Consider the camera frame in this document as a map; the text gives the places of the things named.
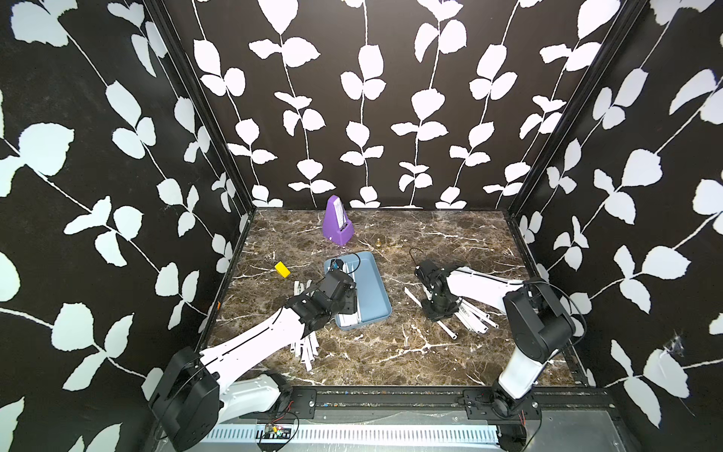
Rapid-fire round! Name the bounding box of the blue plastic storage box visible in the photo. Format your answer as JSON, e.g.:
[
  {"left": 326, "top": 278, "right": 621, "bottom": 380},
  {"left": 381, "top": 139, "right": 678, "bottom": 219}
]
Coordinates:
[{"left": 338, "top": 252, "right": 393, "bottom": 329}]

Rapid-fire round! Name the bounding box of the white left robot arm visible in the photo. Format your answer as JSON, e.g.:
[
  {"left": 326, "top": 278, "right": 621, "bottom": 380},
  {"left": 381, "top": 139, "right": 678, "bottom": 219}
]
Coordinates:
[{"left": 149, "top": 269, "right": 357, "bottom": 451}]

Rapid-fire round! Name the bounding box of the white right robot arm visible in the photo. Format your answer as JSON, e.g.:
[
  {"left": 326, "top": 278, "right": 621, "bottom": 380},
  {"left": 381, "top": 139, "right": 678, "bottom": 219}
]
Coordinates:
[{"left": 414, "top": 260, "right": 575, "bottom": 411}]

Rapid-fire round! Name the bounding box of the yellow block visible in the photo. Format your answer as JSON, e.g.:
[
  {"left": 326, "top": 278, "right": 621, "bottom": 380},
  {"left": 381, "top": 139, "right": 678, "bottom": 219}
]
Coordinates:
[{"left": 274, "top": 262, "right": 291, "bottom": 278}]

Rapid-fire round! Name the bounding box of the purple metronome-like object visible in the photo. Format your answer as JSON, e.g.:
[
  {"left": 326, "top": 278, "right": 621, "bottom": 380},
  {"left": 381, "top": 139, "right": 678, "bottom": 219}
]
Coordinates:
[{"left": 322, "top": 195, "right": 355, "bottom": 247}]

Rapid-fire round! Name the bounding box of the small green circuit board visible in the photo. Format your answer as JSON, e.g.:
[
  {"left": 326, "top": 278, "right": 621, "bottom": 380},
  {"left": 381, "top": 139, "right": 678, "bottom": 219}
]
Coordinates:
[{"left": 258, "top": 424, "right": 295, "bottom": 443}]

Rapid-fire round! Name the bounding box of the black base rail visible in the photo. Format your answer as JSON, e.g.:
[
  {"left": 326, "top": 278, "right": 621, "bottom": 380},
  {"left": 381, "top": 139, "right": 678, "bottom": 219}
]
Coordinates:
[{"left": 242, "top": 385, "right": 617, "bottom": 422}]

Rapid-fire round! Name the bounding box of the white slotted cable duct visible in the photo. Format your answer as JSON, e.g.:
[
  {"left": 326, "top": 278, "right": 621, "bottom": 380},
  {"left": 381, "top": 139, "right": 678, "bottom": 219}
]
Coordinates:
[{"left": 201, "top": 424, "right": 501, "bottom": 447}]

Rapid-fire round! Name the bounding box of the black left corner post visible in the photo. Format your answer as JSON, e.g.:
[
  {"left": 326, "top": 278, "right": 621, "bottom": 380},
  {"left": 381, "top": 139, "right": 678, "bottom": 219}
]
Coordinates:
[{"left": 144, "top": 0, "right": 256, "bottom": 216}]

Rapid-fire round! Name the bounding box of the black corner frame post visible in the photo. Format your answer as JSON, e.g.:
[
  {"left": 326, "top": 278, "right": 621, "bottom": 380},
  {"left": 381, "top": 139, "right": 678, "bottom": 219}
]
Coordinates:
[{"left": 506, "top": 0, "right": 647, "bottom": 218}]

